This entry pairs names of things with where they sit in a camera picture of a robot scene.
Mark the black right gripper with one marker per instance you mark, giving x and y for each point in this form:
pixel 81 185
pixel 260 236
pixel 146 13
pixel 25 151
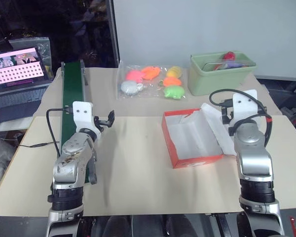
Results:
pixel 226 114

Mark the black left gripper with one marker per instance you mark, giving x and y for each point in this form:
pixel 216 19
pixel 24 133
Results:
pixel 99 123

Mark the orange shoe box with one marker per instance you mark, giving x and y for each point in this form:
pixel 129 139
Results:
pixel 195 161

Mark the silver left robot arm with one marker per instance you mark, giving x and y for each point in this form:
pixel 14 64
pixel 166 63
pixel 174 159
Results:
pixel 71 158

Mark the green conveyor belt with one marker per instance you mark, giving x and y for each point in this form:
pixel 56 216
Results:
pixel 72 84

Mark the beige table cloth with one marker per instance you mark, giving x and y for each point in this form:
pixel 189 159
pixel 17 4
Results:
pixel 103 103

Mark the white round toy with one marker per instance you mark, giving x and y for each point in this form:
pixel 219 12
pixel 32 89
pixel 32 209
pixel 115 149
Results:
pixel 128 88

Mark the light green plastic bin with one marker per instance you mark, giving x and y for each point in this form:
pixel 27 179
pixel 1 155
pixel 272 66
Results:
pixel 212 81

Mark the clear plastic toy bag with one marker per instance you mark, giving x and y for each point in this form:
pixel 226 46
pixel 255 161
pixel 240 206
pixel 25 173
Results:
pixel 150 95

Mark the pink toy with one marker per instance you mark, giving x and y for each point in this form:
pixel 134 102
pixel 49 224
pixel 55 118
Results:
pixel 133 76

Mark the purple toy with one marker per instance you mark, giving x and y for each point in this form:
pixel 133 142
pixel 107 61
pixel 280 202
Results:
pixel 233 65

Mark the green toy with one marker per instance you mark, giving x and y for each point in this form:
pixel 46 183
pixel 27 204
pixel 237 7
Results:
pixel 173 91

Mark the red toy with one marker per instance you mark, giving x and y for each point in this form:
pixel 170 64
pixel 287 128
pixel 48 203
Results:
pixel 230 55

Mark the large orange toy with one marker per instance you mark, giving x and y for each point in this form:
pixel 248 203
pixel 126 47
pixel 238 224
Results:
pixel 150 72

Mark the small orange toy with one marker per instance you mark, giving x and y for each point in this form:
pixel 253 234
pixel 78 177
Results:
pixel 172 81

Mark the yellow toy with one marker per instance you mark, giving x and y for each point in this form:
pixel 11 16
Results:
pixel 174 71

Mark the open laptop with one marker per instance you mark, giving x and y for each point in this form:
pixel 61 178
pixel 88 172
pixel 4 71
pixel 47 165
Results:
pixel 17 86

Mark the dark rounded shape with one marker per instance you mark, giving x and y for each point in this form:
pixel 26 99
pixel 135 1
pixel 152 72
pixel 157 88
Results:
pixel 118 227
pixel 181 227

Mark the light grey clothing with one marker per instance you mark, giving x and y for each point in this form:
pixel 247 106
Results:
pixel 0 158

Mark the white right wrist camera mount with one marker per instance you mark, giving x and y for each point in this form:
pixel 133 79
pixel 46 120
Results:
pixel 244 106

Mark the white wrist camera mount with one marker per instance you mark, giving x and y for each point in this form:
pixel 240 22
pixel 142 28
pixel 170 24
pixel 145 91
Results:
pixel 82 116
pixel 244 106

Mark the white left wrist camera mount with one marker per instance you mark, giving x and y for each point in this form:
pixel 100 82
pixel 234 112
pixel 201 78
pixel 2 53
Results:
pixel 82 116

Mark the grey metal post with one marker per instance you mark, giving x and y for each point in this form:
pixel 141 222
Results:
pixel 113 32

